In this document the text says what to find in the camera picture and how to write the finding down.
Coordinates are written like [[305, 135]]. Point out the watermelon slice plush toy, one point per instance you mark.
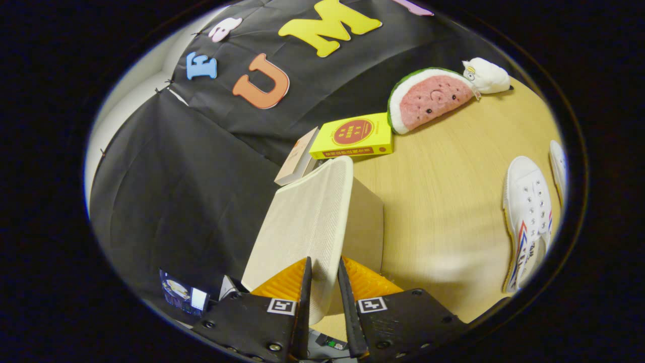
[[433, 98]]

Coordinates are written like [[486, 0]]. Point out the white plush toy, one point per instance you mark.
[[489, 78]]

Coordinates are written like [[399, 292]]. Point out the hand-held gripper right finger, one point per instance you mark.
[[350, 322]]

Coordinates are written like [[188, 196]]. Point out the beige fabric storage box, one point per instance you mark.
[[302, 222]]

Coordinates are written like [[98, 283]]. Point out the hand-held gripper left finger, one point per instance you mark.
[[303, 322]]

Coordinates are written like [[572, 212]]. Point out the white shoe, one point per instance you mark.
[[526, 201], [558, 166]]

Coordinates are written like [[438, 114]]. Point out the blue lit screen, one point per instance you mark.
[[176, 292]]

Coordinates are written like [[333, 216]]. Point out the yellow book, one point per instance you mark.
[[375, 131]]

